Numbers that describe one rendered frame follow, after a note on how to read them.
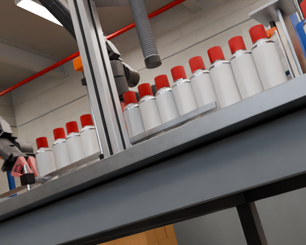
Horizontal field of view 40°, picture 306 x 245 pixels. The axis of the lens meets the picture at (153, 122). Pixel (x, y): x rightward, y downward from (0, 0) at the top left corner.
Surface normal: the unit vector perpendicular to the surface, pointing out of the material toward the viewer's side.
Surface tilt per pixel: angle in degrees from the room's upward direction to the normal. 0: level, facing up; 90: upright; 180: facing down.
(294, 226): 90
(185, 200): 90
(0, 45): 90
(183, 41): 90
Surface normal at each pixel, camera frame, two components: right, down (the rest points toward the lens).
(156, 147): -0.58, -0.06
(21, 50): 0.84, -0.33
